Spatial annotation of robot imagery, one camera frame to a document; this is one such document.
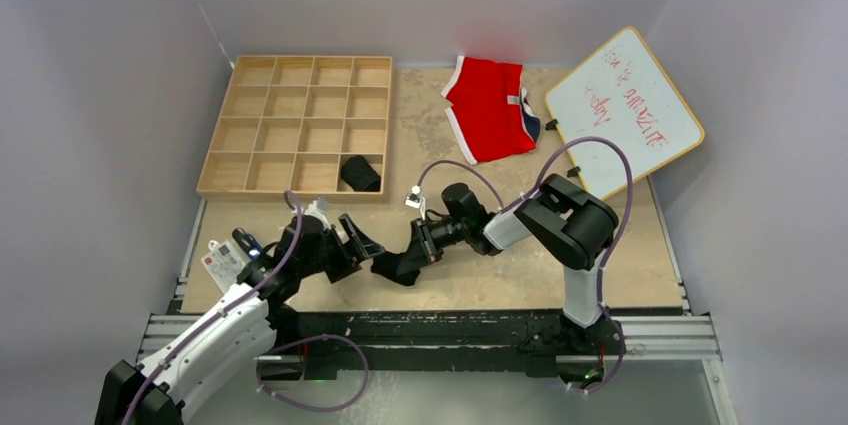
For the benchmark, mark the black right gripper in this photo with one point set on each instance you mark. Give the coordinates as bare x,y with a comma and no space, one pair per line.
422,250

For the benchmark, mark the plastic packaged card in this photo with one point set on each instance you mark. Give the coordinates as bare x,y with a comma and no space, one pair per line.
224,261

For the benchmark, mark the red white blue underwear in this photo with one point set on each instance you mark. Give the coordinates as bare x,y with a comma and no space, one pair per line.
488,110

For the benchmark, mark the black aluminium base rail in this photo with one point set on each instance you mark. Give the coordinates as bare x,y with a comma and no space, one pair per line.
538,343

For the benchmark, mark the white board with wooden frame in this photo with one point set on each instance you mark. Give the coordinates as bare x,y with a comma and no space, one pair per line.
622,98

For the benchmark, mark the wooden compartment tray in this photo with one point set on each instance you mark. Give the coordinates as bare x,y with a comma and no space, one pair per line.
287,122

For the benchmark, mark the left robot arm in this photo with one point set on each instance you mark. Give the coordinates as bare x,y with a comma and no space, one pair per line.
253,318

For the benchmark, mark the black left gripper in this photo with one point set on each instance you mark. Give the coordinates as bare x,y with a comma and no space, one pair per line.
357,244

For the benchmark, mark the black striped underwear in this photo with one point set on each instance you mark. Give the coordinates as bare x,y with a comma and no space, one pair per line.
357,172

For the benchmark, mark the plain black underwear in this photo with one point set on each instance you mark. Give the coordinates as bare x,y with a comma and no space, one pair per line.
388,265

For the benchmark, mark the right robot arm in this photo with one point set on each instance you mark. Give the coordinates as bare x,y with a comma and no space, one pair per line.
575,227

